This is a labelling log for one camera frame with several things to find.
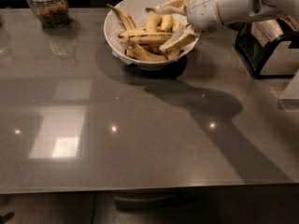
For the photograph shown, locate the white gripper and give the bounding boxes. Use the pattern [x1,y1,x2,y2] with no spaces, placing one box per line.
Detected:
[153,0,221,51]

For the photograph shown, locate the curved top banana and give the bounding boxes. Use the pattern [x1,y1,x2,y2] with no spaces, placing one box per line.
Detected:
[145,6,175,33]

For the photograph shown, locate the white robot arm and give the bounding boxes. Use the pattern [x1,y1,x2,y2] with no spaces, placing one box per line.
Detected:
[153,0,299,34]

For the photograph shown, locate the small right banana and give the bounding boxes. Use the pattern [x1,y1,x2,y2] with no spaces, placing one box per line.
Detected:
[172,19,181,33]

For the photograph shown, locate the short middle banana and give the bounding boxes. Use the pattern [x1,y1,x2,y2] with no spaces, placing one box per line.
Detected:
[146,13,161,33]

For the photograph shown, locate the long front yellow banana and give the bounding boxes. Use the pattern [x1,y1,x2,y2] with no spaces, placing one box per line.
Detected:
[118,31,172,45]

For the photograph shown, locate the white bowl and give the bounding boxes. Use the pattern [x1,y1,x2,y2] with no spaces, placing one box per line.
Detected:
[104,0,199,71]

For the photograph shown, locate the upright left banana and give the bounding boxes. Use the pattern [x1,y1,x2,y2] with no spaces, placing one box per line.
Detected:
[107,4,135,30]

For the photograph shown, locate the lower front banana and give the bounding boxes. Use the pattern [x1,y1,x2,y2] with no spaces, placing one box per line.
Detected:
[131,43,167,63]

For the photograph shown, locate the glass jar with granola left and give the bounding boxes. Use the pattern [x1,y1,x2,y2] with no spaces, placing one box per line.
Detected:
[26,0,69,28]

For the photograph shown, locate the black wire rack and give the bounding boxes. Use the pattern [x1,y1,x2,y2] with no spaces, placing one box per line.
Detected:
[235,19,299,79]

